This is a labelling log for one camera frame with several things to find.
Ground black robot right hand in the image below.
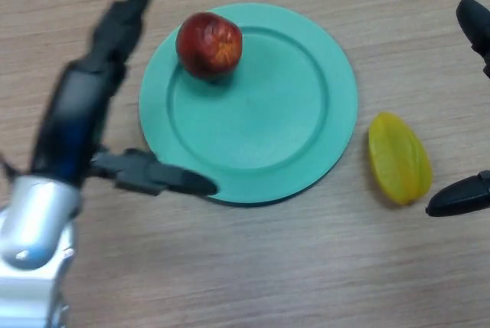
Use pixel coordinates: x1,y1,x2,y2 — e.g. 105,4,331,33
425,0,490,218

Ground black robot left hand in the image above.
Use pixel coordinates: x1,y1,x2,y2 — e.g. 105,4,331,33
28,0,220,197

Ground red apple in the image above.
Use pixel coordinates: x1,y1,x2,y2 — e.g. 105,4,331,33
176,12,243,82

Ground green round plate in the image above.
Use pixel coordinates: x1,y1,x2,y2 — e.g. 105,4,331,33
139,2,360,207

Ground yellow starfruit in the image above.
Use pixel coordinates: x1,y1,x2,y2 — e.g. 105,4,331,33
367,111,433,205

